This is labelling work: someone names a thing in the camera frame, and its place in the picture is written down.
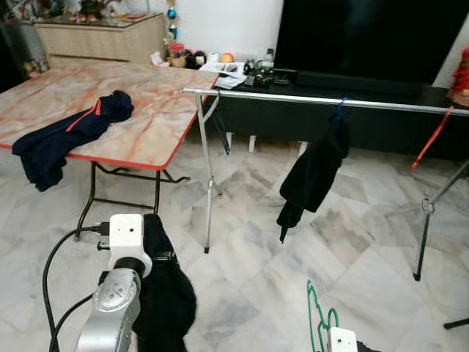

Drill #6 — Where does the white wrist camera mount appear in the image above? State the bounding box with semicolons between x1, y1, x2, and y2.
328;328;360;352
108;213;153;274

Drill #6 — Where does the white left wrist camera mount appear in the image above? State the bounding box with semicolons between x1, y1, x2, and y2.
108;213;153;274

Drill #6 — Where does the red plastic hanger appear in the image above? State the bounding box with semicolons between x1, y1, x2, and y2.
410;106;454;172

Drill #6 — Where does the green wire hanger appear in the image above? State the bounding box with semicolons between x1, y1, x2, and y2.
306;281;341;352

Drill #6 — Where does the black stand leg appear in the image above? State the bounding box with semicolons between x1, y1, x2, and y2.
443;316;469;330

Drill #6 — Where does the black printed T-shirt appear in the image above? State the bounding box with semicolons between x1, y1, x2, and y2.
276;116;352;245

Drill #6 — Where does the blue plastic hanger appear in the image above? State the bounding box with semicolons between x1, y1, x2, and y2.
335;98;350;122

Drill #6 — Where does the black round plush toy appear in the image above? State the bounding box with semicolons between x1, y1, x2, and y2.
183;50;208;69

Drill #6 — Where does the red laughing Buddha figurine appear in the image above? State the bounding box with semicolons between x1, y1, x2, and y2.
448;45;469;108

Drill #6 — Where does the black flat television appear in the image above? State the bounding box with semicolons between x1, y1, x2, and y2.
274;0;469;87

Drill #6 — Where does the black TV cabinet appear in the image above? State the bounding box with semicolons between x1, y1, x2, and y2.
211;72;469;158

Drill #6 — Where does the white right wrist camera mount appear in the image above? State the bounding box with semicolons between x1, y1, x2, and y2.
328;328;360;352

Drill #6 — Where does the silver metal clothes rack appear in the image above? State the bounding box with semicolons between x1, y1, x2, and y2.
181;86;469;282

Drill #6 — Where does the blue hanging ornament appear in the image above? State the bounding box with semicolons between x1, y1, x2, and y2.
165;0;180;39

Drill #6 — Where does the navy jacket with red stripe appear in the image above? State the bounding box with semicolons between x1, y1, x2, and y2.
11;89;136;193

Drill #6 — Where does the jar with red lid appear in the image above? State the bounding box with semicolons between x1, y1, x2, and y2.
168;43;186;69

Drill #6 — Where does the black knit garment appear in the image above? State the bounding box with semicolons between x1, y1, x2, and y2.
132;213;198;352

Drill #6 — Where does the white tissue packet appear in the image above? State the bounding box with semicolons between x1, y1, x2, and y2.
149;51;171;69

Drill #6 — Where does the marble-top folding table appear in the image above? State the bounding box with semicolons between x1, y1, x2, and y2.
0;59;221;243

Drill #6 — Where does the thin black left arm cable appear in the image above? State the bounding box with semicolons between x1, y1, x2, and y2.
50;292;97;352

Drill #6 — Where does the white paper stack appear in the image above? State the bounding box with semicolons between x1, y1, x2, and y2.
199;62;248;90

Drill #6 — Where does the black left wrist camera cable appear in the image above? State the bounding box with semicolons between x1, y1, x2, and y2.
42;223;111;352

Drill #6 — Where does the light wooden sideboard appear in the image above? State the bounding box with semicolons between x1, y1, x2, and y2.
33;12;168;68

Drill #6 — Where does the black soundbar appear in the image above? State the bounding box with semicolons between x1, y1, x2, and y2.
293;70;435;96

